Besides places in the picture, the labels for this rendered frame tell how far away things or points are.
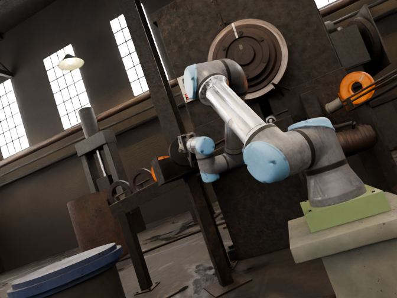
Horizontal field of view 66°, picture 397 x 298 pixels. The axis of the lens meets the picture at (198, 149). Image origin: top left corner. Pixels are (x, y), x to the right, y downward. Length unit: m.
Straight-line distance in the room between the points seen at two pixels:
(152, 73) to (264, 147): 4.26
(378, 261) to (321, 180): 0.23
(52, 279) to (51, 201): 10.02
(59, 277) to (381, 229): 0.77
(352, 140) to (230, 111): 0.84
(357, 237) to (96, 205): 3.57
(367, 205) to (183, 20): 1.73
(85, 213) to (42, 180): 7.05
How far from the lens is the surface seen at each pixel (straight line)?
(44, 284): 0.90
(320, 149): 0.86
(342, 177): 0.88
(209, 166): 1.26
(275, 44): 1.86
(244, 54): 1.78
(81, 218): 4.13
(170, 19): 2.28
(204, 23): 2.18
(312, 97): 1.79
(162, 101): 4.79
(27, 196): 11.54
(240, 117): 0.89
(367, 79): 1.66
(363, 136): 1.64
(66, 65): 8.42
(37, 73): 11.48
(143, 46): 5.15
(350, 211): 0.87
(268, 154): 0.77
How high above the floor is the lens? 0.51
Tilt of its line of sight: 7 degrees up
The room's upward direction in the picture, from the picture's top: 20 degrees counter-clockwise
